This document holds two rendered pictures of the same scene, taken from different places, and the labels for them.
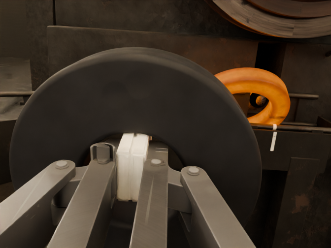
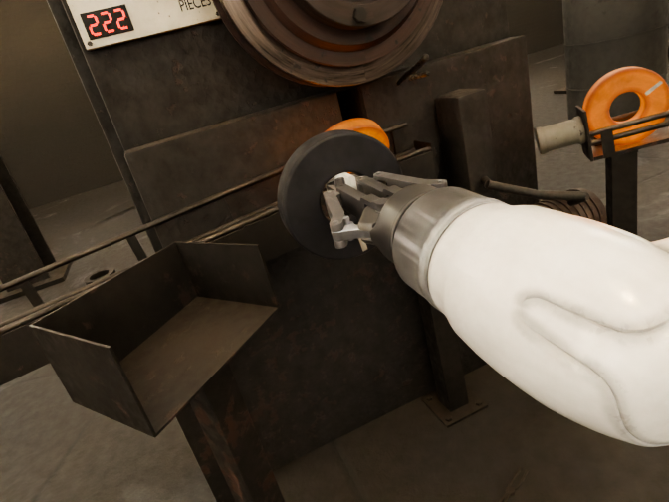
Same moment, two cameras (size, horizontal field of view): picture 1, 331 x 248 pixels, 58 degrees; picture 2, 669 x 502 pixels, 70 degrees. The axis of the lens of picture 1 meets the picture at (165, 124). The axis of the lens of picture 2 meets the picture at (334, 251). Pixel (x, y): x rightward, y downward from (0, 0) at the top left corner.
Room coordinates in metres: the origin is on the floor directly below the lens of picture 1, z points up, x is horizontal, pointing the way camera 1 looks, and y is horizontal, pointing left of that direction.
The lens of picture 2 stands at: (-0.35, 0.19, 0.96)
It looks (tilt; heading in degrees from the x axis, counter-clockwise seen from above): 23 degrees down; 345
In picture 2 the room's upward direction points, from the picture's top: 15 degrees counter-clockwise
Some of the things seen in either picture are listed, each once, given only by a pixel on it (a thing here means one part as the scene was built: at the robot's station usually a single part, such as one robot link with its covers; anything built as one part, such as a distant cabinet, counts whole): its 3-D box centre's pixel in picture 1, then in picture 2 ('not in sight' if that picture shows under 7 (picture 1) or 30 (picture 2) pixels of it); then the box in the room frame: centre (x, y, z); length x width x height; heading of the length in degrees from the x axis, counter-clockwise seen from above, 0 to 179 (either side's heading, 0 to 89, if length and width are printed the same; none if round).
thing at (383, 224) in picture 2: not in sight; (407, 221); (0.02, 0.02, 0.80); 0.09 x 0.08 x 0.07; 1
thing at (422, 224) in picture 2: not in sight; (455, 248); (-0.06, 0.01, 0.80); 0.09 x 0.06 x 0.09; 91
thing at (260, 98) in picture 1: (251, 92); not in sight; (0.76, -0.21, 0.74); 0.17 x 0.04 x 0.04; 0
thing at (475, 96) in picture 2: not in sight; (465, 143); (0.61, -0.45, 0.68); 0.11 x 0.08 x 0.24; 0
